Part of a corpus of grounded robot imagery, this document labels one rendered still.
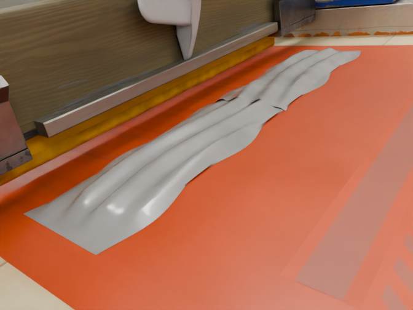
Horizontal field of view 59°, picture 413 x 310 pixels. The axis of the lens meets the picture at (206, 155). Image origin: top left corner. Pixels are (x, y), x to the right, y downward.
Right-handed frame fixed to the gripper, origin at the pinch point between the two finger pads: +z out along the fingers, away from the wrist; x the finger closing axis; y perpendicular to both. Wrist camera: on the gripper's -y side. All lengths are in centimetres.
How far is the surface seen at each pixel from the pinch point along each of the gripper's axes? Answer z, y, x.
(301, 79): 4.6, -4.9, 10.1
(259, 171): 5.1, 9.1, 14.1
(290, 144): 5.2, 5.6, 14.2
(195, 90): 5.3, -2.1, -0.1
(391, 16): 3.4, -24.9, 12.2
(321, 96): 5.3, -3.2, 12.7
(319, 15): 2.8, -24.9, 3.3
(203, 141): 4.6, 7.9, 9.1
